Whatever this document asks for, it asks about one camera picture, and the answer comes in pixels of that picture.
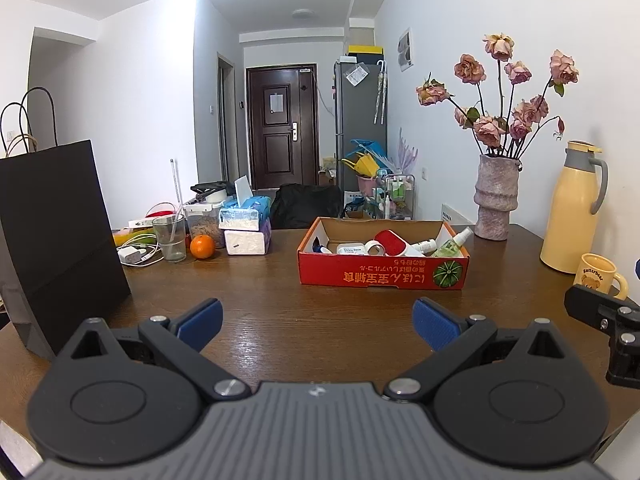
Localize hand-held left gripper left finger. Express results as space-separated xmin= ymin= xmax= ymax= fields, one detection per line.
xmin=70 ymin=298 xmax=253 ymax=402

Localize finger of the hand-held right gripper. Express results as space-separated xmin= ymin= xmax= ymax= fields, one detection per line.
xmin=564 ymin=282 xmax=640 ymax=387

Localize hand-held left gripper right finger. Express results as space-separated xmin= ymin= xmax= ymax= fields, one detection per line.
xmin=382 ymin=297 xmax=571 ymax=403

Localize orange red cardboard box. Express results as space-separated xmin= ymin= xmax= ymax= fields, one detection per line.
xmin=297 ymin=217 xmax=472 ymax=291

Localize green spray bottle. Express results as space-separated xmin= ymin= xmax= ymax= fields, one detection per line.
xmin=431 ymin=226 xmax=474 ymax=259

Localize red lint brush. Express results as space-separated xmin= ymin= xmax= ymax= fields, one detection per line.
xmin=374 ymin=230 xmax=418 ymax=259

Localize yellow mug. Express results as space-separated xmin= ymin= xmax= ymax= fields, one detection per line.
xmin=580 ymin=253 xmax=628 ymax=301

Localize orange fruit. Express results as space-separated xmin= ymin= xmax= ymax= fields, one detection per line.
xmin=190 ymin=234 xmax=216 ymax=260

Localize clear glass cup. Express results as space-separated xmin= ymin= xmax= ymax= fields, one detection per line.
xmin=152 ymin=215 xmax=187 ymax=263

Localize yellow thermos jug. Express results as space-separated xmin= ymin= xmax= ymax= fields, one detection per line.
xmin=540 ymin=141 xmax=610 ymax=274

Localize purple tissue pack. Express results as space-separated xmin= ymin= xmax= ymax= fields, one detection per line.
xmin=224 ymin=220 xmax=272 ymax=256

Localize clear food container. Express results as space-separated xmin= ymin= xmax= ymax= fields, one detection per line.
xmin=182 ymin=200 xmax=225 ymax=248

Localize white flat board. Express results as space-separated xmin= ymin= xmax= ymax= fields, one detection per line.
xmin=442 ymin=203 xmax=476 ymax=225

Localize yellow green packet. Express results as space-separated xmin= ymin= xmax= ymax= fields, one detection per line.
xmin=112 ymin=229 xmax=151 ymax=246

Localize blue tissue pack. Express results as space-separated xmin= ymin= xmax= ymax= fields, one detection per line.
xmin=219 ymin=176 xmax=272 ymax=232

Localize metal rolling cart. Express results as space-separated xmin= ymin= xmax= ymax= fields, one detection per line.
xmin=375 ymin=173 xmax=417 ymax=221

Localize black plastic tray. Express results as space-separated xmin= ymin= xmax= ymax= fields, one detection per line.
xmin=190 ymin=181 xmax=228 ymax=200

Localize pink textured vase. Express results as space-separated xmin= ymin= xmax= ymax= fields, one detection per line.
xmin=474 ymin=154 xmax=522 ymax=241

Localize purple feather decoration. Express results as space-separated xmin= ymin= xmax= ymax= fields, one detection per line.
xmin=397 ymin=127 xmax=418 ymax=176

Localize black paper bag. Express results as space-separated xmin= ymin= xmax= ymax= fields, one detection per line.
xmin=0 ymin=87 xmax=132 ymax=361

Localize dark brown door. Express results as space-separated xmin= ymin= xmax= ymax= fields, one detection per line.
xmin=245 ymin=63 xmax=318 ymax=191

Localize dried pink rose bouquet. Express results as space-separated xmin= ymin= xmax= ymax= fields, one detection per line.
xmin=416 ymin=33 xmax=581 ymax=158

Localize grey fridge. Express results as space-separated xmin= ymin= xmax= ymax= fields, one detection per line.
xmin=334 ymin=59 xmax=388 ymax=192

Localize white folded umbrella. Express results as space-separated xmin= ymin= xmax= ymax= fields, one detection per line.
xmin=374 ymin=60 xmax=388 ymax=125

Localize white cables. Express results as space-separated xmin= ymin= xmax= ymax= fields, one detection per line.
xmin=116 ymin=232 xmax=163 ymax=265

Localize wall picture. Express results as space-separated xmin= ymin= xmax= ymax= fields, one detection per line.
xmin=397 ymin=27 xmax=415 ymax=68

